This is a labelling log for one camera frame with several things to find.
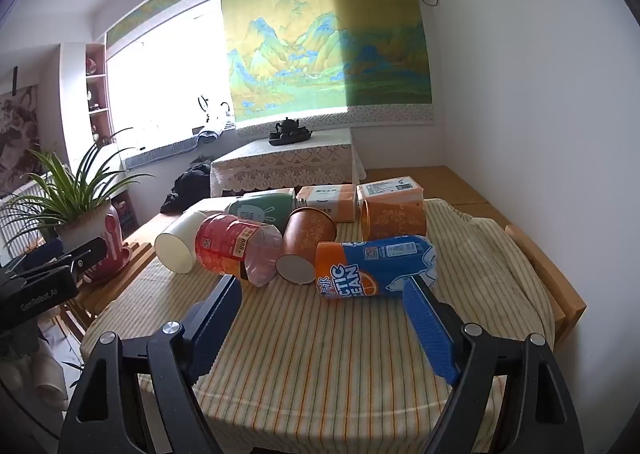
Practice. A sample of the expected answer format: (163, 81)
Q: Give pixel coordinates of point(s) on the clear red label plastic cup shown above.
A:
(230, 244)

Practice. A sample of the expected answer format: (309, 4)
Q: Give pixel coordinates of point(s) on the wooden table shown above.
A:
(550, 279)

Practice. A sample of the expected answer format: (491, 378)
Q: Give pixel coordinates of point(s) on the landscape painting roller blind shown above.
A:
(320, 34)

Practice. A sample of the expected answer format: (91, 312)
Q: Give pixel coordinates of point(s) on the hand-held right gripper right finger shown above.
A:
(431, 329)

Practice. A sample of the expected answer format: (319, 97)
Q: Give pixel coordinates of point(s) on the brown patterned paper cup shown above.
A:
(305, 239)

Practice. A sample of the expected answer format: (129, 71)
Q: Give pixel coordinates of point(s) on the blue towel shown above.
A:
(212, 130)

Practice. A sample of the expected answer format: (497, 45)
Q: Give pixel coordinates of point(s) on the white radiator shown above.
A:
(22, 214)

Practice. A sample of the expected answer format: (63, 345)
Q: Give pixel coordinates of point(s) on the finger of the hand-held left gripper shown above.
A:
(42, 251)
(85, 254)

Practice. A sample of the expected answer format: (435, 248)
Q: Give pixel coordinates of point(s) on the wall poster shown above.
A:
(17, 134)

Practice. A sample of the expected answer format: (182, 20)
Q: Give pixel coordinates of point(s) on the white cloth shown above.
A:
(52, 374)

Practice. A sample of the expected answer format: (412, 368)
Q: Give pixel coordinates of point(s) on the white paper cup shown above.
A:
(180, 241)

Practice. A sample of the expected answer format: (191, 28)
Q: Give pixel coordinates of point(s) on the blue and orange cup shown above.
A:
(372, 266)

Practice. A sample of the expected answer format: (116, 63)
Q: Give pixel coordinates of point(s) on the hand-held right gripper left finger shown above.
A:
(220, 321)

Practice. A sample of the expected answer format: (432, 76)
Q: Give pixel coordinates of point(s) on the black bag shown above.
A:
(187, 186)

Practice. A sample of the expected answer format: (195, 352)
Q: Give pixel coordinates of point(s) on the striped tablecloth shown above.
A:
(320, 349)

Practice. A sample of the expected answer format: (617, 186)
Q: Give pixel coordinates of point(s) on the black teapot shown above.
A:
(288, 127)

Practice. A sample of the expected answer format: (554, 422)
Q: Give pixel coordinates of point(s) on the red saucer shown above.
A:
(107, 271)

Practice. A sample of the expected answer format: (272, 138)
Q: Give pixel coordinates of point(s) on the potted spider plant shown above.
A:
(82, 214)

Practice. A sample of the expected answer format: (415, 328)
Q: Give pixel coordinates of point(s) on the white and pink shelf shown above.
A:
(75, 99)

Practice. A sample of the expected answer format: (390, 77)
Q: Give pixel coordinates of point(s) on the patterned window valance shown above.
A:
(160, 2)

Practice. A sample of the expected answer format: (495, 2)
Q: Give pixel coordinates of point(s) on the black tea tray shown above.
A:
(292, 138)

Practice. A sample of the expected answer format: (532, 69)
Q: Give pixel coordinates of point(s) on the orange patterned paper cup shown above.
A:
(395, 218)

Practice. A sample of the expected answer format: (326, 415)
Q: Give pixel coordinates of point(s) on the wooden slatted trivet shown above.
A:
(92, 299)

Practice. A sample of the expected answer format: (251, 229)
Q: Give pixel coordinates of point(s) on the lace-covered small table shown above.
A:
(285, 164)

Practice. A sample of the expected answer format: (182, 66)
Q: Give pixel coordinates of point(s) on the white kettle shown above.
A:
(225, 112)

